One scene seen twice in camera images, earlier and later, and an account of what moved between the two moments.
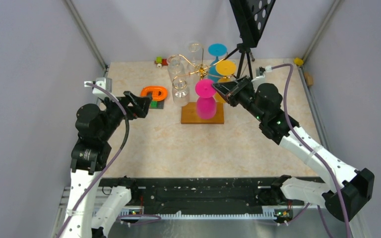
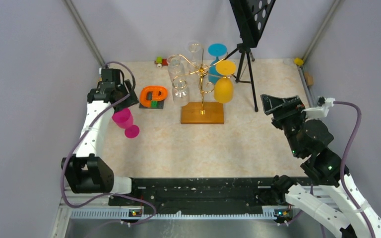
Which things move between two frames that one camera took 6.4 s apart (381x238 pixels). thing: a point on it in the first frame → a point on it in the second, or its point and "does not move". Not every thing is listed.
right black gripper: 231,90 → 281,108
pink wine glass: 206,105 → 123,118
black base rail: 194,194 does not move
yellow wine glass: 225,69 does not move
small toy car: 160,62 does not move
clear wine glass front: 180,91 does not move
